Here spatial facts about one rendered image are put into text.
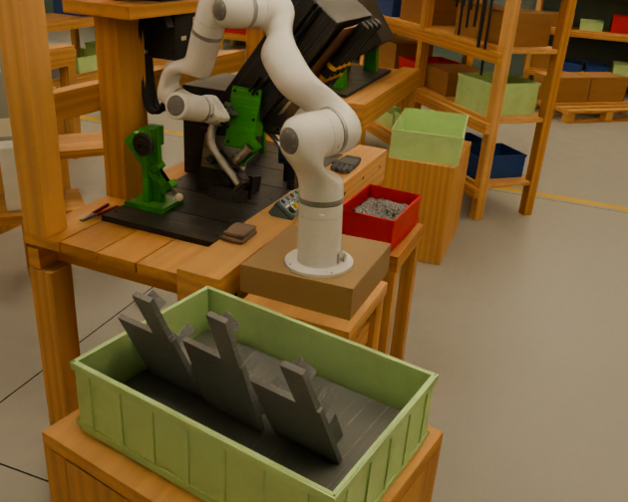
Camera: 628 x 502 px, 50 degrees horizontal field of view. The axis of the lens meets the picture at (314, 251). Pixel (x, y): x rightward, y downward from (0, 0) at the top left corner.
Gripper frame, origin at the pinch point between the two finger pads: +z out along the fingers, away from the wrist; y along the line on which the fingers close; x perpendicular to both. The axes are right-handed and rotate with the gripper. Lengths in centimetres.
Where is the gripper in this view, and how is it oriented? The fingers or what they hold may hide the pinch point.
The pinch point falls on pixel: (225, 113)
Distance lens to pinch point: 239.0
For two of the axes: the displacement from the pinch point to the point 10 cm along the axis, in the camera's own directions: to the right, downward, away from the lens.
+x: -7.6, 5.3, 3.7
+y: -5.3, -8.4, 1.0
